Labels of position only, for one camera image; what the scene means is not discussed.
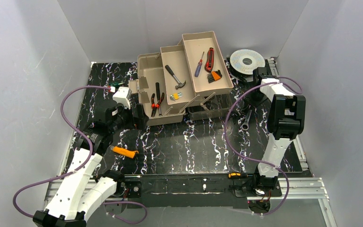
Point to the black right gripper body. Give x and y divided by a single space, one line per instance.
261 73

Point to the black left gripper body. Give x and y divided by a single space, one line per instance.
139 115

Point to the red handled pliers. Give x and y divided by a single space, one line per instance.
153 104

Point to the black handled silver tool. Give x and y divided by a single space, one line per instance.
158 94

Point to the yellow small hex key set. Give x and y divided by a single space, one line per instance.
176 96

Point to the black orange hex key set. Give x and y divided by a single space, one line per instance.
214 76

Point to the small black handled hammer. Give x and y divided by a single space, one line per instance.
180 82

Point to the translucent brown tool box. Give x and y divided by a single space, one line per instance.
188 78

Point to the red black utility knife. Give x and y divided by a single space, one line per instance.
210 60

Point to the blue red screwdriver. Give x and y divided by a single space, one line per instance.
198 68

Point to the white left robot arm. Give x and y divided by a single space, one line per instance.
70 206

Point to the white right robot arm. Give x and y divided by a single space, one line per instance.
285 121

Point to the silver combination wrench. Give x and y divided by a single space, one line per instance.
245 124

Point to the grey filament spool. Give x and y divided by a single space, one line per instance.
243 62

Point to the black marbled mat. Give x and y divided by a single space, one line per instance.
187 147

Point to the orange black screwdriver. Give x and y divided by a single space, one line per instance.
236 175

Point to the orange handled hammer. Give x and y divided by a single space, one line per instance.
124 152

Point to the green handled screwdriver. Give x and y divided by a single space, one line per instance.
116 84

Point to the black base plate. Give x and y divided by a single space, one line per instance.
207 190

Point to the aluminium frame rail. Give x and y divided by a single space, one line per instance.
294 188

